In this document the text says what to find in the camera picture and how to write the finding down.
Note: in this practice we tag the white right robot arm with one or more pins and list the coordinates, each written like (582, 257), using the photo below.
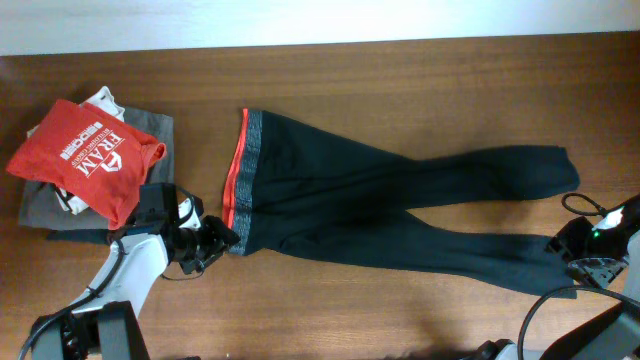
(614, 333)

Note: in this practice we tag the red printed t-shirt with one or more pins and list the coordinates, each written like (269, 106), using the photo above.
(92, 155)

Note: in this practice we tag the black leggings red waistband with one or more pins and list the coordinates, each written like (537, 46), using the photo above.
(307, 193)

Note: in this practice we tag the white folded garment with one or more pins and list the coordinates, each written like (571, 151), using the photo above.
(105, 101)

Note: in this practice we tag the dark folded garment bottom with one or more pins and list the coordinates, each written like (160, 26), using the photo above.
(91, 236)

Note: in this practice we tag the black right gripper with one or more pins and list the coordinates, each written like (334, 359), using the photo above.
(569, 239)

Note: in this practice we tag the grey folded garment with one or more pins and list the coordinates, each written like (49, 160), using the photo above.
(40, 207)

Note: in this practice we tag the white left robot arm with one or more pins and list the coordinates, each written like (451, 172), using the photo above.
(103, 320)

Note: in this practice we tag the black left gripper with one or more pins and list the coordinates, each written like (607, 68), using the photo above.
(219, 241)

